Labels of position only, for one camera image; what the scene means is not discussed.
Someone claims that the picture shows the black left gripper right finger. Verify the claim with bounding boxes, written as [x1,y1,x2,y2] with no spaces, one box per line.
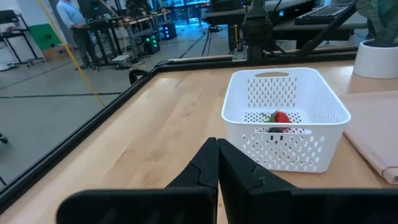
[217,138,398,224]

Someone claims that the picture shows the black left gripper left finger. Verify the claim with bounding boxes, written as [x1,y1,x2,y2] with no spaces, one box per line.
[56,136,220,224]

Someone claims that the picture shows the red toy strawberry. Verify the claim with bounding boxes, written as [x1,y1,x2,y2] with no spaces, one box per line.
[262,109,292,124]

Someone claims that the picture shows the white perforated plastic basket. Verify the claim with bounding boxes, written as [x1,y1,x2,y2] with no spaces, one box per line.
[220,67,352,174]

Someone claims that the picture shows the black curved hook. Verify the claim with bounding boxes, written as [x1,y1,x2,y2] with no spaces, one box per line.
[128,68,150,85]

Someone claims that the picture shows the black tower with green lights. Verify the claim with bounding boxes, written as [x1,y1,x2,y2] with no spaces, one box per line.
[142,33,161,55]

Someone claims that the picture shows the pink cloth mat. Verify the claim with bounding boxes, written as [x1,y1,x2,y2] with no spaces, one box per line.
[340,90,398,185]

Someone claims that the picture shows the white flat box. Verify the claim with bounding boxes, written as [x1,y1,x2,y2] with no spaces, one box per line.
[110,54,131,63]

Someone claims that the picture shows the black tower with blue lights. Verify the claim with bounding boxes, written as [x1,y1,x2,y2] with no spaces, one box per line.
[160,22,178,40]

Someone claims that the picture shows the grey desk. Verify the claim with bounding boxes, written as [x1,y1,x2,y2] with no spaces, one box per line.
[272,12,369,41]

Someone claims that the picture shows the black office desk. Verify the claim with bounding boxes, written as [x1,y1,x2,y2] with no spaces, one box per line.
[203,0,315,52]

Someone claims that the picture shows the black desk support bar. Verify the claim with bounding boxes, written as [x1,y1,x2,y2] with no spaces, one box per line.
[297,2,358,57]

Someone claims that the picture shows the white plant pot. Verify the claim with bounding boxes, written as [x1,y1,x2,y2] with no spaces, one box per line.
[353,39,398,80]

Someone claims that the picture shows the cluttered wooden workbench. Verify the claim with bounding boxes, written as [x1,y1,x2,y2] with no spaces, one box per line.
[73,9,175,68]

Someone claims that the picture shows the brown cardboard box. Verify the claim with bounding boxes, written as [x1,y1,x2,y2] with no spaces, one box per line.
[42,44,75,62]

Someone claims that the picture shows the black keyboard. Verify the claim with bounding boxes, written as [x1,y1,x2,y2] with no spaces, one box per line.
[294,1,358,26]

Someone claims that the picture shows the person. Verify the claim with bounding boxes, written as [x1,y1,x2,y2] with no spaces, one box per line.
[57,0,100,72]

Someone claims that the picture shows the green panel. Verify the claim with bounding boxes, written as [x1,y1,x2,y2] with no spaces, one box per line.
[29,23,63,50]

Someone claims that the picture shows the teal leafy plant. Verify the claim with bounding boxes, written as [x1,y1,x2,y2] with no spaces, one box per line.
[356,0,398,47]

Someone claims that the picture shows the black metal rack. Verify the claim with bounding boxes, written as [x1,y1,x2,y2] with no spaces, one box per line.
[0,9,44,68]

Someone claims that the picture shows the black aluminium table frame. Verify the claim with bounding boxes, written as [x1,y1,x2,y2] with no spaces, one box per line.
[0,46,358,215]

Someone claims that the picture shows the yellow cable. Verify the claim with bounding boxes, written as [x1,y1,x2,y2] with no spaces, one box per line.
[37,0,106,107]

